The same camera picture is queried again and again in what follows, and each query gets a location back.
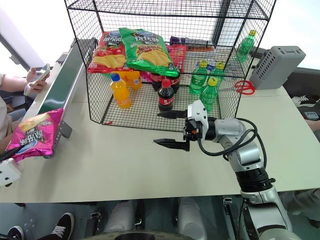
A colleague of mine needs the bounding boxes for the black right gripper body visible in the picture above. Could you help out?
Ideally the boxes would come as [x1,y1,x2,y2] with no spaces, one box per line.
[182,117,203,143]

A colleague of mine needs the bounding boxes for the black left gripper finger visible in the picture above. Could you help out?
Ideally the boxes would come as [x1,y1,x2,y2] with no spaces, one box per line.
[0,146,21,162]

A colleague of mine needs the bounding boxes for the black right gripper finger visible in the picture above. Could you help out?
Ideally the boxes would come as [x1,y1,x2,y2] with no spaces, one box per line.
[152,137,192,153]
[157,109,189,120]

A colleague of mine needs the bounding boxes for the pink potato chips bag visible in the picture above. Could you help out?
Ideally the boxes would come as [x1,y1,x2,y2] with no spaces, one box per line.
[5,107,65,162]

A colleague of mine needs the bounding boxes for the white smartphone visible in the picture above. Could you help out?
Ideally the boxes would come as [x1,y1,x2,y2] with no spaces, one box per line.
[23,63,52,97]

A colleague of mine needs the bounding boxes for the green conveyor belt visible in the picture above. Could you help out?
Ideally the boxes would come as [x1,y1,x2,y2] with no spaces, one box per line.
[36,37,99,160]

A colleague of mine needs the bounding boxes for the bystander bare hand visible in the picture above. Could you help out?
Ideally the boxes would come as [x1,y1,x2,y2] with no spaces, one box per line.
[24,66,50,94]

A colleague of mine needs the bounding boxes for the cola bottle red label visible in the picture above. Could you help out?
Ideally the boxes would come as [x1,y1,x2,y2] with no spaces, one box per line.
[150,72,164,92]
[169,73,182,95]
[157,78,175,113]

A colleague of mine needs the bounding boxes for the bystander light clothing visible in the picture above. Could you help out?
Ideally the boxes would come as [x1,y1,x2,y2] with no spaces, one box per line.
[0,95,26,154]

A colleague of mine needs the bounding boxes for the green soda bottle yellow cap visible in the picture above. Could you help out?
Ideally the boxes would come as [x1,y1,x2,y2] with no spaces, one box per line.
[235,29,259,64]
[212,61,226,87]
[188,60,209,96]
[199,76,221,114]

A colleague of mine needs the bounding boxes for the pink snack packet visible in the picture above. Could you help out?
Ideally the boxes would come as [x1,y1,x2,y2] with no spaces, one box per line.
[139,70,154,84]

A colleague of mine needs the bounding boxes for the orange soda bottle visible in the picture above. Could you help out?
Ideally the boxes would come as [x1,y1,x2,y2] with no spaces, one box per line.
[118,70,143,91]
[109,72,133,110]

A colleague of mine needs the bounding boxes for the red snack packet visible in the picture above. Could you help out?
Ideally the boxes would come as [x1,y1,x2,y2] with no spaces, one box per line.
[165,44,189,74]

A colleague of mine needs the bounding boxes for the green potato chips bag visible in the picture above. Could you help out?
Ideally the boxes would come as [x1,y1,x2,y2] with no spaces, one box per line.
[118,27,181,78]

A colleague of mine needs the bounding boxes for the purple snack packet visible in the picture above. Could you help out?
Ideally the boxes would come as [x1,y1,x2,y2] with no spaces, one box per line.
[169,35,195,44]

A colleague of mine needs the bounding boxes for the black sneaker white laces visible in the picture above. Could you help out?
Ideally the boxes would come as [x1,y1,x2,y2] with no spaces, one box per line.
[6,225,26,240]
[44,212,76,240]

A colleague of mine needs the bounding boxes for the red potato chips bag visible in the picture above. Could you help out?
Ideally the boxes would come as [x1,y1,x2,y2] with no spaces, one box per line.
[86,30,135,74]

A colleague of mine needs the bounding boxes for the grey perforated box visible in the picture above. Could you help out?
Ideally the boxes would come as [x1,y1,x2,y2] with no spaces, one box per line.
[248,45,307,91]

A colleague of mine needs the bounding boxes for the white black shoe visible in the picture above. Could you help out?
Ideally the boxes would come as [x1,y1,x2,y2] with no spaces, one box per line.
[291,95,320,109]

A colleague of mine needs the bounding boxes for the grey trousers leg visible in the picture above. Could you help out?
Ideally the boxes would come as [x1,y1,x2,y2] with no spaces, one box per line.
[278,188,320,227]

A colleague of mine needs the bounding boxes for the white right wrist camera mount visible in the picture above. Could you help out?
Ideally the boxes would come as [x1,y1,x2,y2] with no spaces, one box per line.
[186,99,210,141]

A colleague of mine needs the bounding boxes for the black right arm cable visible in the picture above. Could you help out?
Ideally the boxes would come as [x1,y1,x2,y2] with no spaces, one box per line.
[197,117,268,174]

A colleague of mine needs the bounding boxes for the red handled scissors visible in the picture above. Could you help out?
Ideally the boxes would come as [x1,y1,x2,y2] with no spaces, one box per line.
[220,79,257,96]

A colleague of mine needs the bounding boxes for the black wire rack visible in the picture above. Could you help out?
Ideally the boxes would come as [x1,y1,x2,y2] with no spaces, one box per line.
[63,0,278,133]

